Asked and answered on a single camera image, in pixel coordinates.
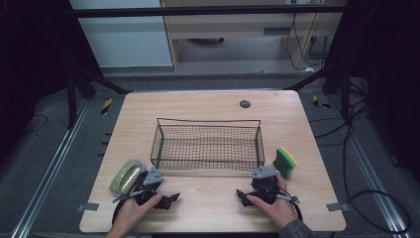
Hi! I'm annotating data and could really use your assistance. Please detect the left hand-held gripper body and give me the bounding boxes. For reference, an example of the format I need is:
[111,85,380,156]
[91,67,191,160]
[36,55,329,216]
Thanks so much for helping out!
[112,166,165,206]

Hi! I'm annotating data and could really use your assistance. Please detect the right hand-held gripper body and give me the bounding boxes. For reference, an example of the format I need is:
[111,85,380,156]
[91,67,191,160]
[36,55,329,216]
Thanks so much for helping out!
[249,166,300,204]

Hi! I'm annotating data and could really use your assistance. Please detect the translucent green soap box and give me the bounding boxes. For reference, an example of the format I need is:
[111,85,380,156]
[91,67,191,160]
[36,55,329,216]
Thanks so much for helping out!
[109,159,148,197]

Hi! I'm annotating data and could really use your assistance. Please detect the green and yellow sponge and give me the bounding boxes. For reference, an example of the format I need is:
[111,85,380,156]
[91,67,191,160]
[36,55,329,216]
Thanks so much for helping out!
[272,147,298,181]

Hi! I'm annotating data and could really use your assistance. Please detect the black wire mesh basket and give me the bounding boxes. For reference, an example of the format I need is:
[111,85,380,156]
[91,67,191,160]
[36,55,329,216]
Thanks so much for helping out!
[150,117,266,173]

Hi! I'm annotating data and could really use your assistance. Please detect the person's right hand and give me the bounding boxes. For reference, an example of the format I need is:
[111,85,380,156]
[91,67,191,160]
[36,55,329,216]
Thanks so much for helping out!
[246,175,299,231]

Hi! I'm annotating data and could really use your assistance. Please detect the person's left hand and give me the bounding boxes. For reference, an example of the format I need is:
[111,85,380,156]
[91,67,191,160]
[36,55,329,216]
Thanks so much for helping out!
[112,193,163,235]

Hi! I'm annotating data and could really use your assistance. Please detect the yellow black hazard tape strip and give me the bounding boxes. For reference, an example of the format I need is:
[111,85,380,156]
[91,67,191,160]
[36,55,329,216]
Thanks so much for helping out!
[311,94,332,110]
[100,97,114,116]

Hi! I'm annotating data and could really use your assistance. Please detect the black metal stand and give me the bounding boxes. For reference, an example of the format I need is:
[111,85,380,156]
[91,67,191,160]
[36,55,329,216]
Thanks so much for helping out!
[284,60,353,121]
[64,63,134,131]

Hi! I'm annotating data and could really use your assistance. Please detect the white cabinet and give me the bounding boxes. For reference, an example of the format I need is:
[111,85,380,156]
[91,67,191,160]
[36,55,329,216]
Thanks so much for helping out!
[68,0,173,69]

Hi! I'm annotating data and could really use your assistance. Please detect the black curtain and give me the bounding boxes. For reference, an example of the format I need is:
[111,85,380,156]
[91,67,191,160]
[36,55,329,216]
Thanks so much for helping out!
[0,0,104,163]
[325,0,420,182]

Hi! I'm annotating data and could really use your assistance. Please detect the light wooden desk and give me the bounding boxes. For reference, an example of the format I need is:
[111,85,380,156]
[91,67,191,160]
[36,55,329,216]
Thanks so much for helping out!
[159,0,349,72]

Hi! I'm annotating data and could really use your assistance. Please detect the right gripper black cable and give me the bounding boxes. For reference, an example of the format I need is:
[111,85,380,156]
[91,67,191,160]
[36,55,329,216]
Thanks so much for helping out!
[289,189,304,222]

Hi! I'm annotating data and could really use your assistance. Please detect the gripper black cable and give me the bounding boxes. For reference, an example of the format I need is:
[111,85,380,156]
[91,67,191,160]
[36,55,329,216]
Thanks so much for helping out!
[289,189,304,222]
[111,197,124,226]

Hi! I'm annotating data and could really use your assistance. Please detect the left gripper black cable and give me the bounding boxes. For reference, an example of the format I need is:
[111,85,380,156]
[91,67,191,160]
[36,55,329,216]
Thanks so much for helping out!
[111,197,124,226]

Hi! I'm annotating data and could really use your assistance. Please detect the grey metal table bracket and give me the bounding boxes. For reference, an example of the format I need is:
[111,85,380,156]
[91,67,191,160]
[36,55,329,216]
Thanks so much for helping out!
[326,202,351,213]
[75,202,100,212]

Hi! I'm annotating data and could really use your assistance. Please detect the black looped floor cable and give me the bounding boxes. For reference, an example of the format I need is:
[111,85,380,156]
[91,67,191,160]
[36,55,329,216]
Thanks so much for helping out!
[310,98,413,235]

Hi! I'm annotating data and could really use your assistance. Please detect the aluminium floor rail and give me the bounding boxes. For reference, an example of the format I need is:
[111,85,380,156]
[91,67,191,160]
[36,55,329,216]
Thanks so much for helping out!
[9,98,92,238]
[326,93,414,238]

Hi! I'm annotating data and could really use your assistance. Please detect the thin black floor cable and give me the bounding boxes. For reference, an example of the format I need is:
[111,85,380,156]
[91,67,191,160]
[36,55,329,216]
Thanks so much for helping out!
[22,113,50,136]

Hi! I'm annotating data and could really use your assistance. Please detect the black hanging desk cables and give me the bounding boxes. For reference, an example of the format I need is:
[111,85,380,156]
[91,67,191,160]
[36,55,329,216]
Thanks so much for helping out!
[284,12,330,72]

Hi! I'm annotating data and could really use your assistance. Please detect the black horizontal frame bar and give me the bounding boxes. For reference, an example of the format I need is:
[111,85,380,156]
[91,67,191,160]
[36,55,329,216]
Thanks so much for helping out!
[72,4,349,19]

